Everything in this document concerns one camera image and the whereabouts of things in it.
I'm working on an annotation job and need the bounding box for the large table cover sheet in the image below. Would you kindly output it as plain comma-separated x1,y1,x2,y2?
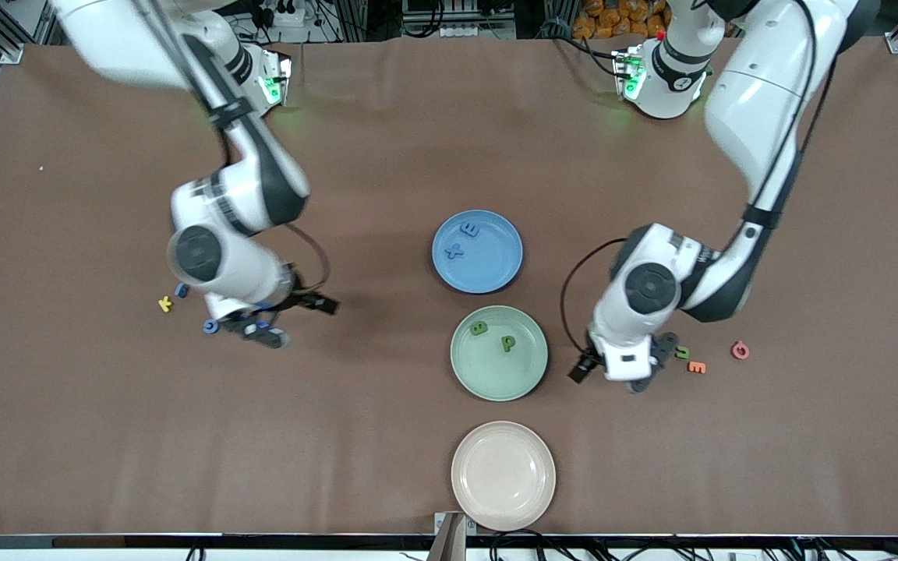
0,39,898,538

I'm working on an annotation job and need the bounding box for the green round plate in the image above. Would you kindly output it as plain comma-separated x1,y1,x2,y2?
450,305,550,403

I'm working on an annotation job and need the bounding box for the beige round plate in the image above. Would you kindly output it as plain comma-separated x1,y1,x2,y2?
451,421,557,532

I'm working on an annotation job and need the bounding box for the blue round plate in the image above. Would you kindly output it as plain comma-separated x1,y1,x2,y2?
431,210,525,295

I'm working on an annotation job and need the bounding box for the white power strip with plugs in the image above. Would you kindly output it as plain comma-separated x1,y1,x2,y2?
250,0,306,28

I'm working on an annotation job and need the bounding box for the pile of orange objects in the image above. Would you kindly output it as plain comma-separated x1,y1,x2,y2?
574,0,672,40

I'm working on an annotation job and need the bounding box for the metal table edge rail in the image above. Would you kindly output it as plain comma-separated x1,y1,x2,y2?
0,533,898,551

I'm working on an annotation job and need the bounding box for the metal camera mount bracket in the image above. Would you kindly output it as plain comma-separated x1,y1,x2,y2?
433,510,478,561

